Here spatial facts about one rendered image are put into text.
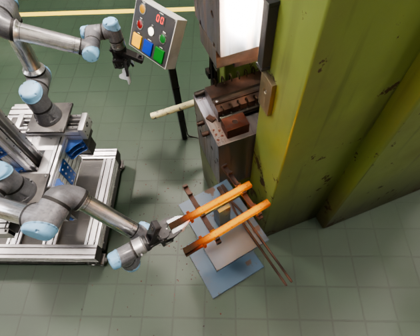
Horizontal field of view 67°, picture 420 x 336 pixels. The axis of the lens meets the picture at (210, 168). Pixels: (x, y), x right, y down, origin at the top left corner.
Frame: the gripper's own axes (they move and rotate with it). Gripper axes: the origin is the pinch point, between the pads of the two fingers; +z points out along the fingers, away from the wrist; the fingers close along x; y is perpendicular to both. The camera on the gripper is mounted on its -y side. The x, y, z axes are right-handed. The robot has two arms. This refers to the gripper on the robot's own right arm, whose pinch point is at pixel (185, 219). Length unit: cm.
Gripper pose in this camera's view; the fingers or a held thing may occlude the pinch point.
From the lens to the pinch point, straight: 137.1
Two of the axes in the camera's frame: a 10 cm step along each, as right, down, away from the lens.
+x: 5.0, 7.3, -4.7
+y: 0.5, 5.1, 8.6
